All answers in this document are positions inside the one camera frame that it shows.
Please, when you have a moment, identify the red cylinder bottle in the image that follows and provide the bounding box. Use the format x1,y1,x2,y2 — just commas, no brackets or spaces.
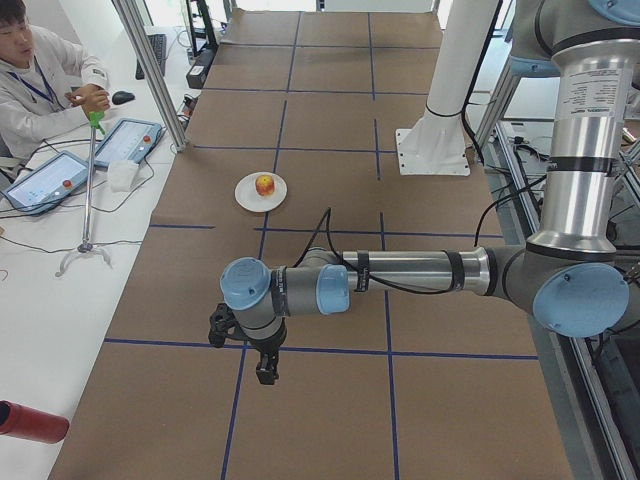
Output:
1,400,69,444

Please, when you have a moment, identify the red yellow apple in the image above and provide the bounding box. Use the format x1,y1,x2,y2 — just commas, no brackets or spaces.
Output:
254,174,276,197

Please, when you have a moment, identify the blue tablet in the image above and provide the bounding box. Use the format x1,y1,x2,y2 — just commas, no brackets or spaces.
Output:
94,118,162,169
2,151,89,215

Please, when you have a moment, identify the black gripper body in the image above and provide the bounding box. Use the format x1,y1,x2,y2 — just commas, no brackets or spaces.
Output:
249,324,287,361

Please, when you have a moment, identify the blue tablet near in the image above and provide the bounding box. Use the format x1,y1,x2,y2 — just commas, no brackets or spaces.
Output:
2,151,89,215

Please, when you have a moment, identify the person's hand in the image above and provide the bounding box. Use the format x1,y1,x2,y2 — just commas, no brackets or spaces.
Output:
66,84,110,114

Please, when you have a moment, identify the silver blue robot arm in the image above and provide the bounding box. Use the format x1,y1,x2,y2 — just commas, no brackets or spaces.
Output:
209,1,639,385

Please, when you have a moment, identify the black computer mouse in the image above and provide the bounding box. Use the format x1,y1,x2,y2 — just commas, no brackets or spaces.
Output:
111,91,136,106

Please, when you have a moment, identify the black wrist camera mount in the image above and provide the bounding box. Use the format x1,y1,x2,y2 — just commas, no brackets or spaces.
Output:
208,303,246,348

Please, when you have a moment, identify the silver reacher grabber stick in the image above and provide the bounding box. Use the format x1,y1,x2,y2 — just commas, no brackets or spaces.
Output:
55,111,111,278

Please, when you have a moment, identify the black keyboard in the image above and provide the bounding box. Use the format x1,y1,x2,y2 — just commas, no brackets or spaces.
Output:
135,33,168,81

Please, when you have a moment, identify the white round plate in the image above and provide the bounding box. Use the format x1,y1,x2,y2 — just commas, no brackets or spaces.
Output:
234,172,288,213

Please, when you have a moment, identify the person in white hoodie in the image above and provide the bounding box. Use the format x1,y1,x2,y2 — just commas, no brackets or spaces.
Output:
1,1,109,160

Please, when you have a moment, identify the brown paper table mat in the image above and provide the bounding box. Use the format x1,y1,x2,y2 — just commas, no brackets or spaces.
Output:
51,11,572,479

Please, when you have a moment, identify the blue tablet far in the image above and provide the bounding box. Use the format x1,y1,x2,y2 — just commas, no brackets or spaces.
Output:
94,118,162,169

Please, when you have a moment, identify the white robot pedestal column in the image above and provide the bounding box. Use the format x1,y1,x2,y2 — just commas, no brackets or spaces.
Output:
396,0,502,176

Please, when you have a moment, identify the black power box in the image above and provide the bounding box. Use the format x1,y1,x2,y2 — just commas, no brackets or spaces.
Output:
186,48,216,89

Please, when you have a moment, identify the aluminium frame post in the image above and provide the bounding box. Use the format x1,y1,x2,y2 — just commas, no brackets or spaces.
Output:
113,0,187,152

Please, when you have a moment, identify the white tissue cloth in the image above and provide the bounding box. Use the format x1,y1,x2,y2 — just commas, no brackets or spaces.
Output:
107,160,139,192

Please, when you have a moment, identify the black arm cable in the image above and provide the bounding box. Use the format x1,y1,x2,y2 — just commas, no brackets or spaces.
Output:
291,207,501,294

